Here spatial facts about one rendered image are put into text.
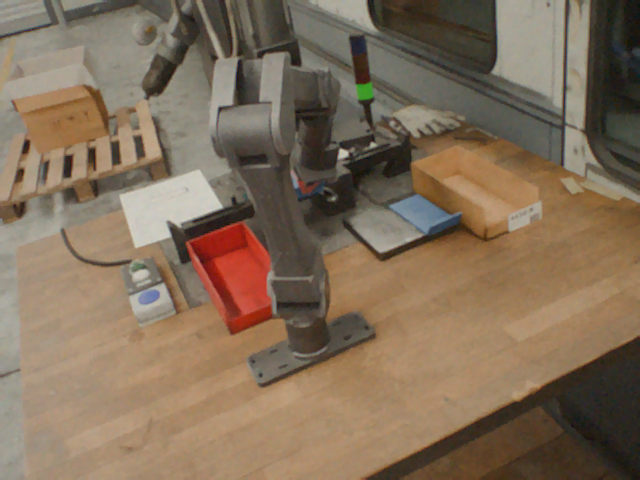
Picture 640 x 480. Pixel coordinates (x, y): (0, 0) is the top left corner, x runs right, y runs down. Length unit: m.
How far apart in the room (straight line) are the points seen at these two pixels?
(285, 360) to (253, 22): 0.59
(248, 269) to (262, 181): 0.44
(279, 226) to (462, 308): 0.35
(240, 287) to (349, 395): 0.35
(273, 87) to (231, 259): 0.56
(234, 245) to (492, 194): 0.53
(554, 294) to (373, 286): 0.30
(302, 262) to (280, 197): 0.12
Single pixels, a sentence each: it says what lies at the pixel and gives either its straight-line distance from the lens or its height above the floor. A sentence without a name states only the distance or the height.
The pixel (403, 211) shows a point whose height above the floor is 0.92.
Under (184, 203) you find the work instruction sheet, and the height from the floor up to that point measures 0.90.
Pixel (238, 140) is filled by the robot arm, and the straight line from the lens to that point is 0.78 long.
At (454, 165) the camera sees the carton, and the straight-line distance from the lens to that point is 1.41.
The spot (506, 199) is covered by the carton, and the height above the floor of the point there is 0.91.
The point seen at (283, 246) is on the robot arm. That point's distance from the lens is 0.87.
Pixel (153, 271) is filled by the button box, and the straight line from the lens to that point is 1.26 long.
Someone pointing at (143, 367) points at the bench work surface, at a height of 0.90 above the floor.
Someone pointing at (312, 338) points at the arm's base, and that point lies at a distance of 0.96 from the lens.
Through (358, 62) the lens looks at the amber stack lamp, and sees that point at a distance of 1.47.
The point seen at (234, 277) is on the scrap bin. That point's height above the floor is 0.91.
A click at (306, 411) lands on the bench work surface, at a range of 0.92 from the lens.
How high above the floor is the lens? 1.56
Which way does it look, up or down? 31 degrees down
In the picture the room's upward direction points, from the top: 12 degrees counter-clockwise
